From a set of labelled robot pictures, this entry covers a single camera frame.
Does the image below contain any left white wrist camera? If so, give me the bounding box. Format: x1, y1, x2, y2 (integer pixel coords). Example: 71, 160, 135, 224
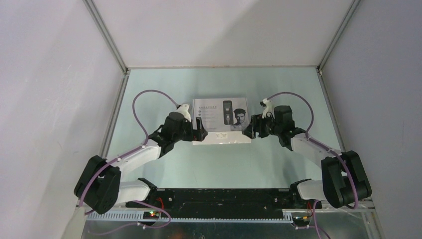
176, 104, 192, 122

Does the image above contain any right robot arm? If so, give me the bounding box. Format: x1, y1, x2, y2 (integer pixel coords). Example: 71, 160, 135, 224
242, 106, 372, 208

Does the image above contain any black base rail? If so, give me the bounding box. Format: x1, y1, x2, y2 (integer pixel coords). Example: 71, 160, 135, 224
145, 188, 314, 220

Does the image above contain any white storage box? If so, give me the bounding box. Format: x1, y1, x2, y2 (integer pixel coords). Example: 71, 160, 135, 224
193, 98, 251, 145

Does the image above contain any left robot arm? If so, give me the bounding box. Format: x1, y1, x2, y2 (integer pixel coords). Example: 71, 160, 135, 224
74, 112, 208, 214

